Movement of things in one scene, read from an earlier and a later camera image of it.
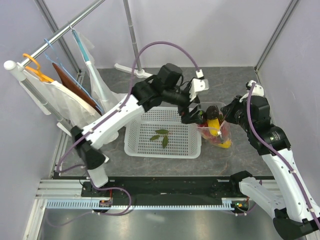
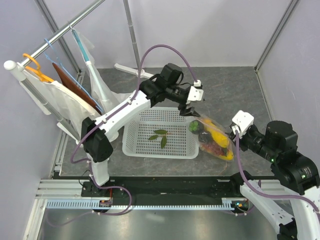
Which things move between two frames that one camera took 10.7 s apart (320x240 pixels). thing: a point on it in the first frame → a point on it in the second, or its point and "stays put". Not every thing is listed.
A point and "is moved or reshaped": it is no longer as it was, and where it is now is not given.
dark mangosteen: (212, 112) → (205, 137)
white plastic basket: (158, 133) stays put
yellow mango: (227, 144) → (229, 156)
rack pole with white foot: (139, 73) stays put
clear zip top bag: (219, 136) is moved or reshaped
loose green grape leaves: (165, 138) stays put
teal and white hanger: (88, 62) stays put
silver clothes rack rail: (30, 56) stays put
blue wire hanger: (56, 57) stays put
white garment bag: (76, 110) stays put
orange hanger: (42, 77) stays put
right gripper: (228, 110) → (241, 139)
